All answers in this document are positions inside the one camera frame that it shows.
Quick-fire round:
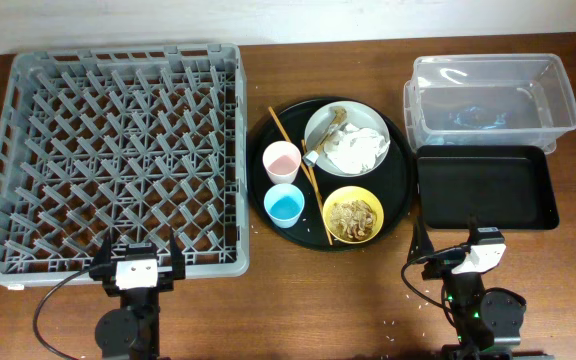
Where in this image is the clear plastic bin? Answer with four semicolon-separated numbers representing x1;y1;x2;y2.
403;53;576;154

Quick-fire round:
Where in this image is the yellow bowl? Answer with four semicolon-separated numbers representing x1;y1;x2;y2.
323;186;384;245

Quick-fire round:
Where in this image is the black rectangular tray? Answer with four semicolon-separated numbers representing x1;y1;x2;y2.
417;145;560;230

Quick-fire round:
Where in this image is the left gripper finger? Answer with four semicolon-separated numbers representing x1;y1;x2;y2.
169;230;186;280
89;234;113;280

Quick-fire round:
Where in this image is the food scraps pile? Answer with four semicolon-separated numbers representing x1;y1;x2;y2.
329;200;377;242

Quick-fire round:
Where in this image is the grey dishwasher rack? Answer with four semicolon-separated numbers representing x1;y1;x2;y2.
0;44;250;289

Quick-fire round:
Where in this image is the pink cup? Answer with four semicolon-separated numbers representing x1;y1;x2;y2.
262;141;301;184

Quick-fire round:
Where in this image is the grey round plate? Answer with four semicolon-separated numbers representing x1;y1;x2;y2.
304;101;390;177

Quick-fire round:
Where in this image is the blue cup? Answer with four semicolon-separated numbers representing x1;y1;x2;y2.
263;184;305;229

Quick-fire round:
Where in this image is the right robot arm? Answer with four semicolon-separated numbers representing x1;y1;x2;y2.
401;217;526;359

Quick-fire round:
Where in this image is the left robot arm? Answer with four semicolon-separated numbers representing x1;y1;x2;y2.
90;233;185;360

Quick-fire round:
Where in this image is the brown stick wrapper waste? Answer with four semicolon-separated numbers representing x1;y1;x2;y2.
302;106;347;167

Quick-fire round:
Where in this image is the white napkin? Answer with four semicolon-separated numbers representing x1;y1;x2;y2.
324;124;389;175

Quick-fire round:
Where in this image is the wooden chopstick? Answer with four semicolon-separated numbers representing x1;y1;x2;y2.
301;139;334;247
268;106;313;185

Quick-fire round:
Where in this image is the lower wooden chopstick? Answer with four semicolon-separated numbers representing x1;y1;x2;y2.
301;139;334;247

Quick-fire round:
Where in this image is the upper wooden chopstick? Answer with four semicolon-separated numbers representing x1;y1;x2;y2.
268;106;313;185

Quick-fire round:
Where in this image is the round black tray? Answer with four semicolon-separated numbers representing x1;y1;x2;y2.
246;97;417;252

